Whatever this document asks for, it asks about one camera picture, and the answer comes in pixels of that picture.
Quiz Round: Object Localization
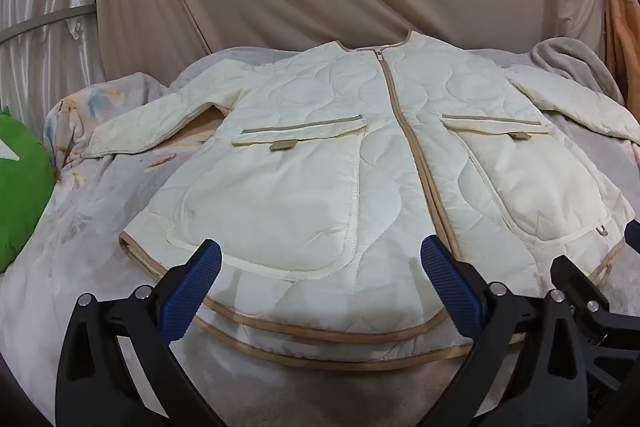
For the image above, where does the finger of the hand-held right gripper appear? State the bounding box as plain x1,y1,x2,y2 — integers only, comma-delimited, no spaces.
624,218,640,255
550,256,640,408

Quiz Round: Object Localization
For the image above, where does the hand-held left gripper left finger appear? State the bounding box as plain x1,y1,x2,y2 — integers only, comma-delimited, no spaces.
56,238,226,427

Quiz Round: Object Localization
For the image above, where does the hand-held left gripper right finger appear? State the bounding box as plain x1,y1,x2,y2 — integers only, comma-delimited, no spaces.
421,235,601,427

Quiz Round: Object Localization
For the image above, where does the cream quilted jacket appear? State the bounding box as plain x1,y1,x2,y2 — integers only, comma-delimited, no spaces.
80,32,640,373

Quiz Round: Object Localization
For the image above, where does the floral grey bed blanket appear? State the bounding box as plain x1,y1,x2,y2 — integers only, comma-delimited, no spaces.
0,39,640,427

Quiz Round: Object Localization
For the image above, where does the grey fleece blanket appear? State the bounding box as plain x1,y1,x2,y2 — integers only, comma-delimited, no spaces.
530,38,626,108

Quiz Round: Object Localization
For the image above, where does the green cushion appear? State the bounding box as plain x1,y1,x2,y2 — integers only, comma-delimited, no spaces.
0,107,55,275

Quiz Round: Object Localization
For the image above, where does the orange cloth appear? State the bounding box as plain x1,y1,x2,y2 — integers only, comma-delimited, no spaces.
605,0,640,108

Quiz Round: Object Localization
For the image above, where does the white satin curtain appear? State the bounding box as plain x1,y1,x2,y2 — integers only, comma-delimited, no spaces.
0,0,108,128

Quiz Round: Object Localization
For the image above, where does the grey metal rail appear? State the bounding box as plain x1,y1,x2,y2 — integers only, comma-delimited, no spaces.
0,4,96,42

